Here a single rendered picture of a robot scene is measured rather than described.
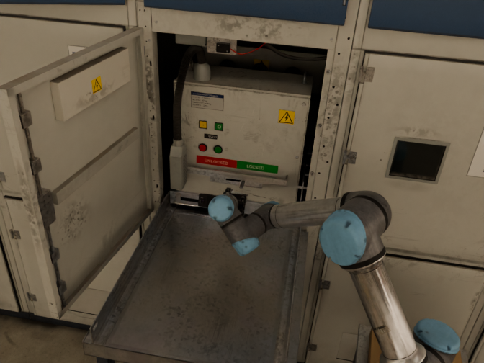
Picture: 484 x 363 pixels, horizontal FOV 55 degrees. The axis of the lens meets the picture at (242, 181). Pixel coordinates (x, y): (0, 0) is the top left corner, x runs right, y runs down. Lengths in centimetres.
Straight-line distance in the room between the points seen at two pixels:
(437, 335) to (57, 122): 116
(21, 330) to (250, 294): 150
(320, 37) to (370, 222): 66
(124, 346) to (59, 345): 120
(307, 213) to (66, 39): 100
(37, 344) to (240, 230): 156
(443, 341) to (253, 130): 92
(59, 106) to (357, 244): 83
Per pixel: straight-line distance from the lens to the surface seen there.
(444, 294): 208
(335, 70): 156
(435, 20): 153
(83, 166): 150
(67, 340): 264
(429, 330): 138
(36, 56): 184
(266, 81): 174
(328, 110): 161
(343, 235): 108
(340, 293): 205
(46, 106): 132
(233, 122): 171
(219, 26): 157
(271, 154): 175
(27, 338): 271
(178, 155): 171
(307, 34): 153
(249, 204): 186
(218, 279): 163
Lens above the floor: 198
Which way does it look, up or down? 32 degrees down
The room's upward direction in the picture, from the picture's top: 4 degrees clockwise
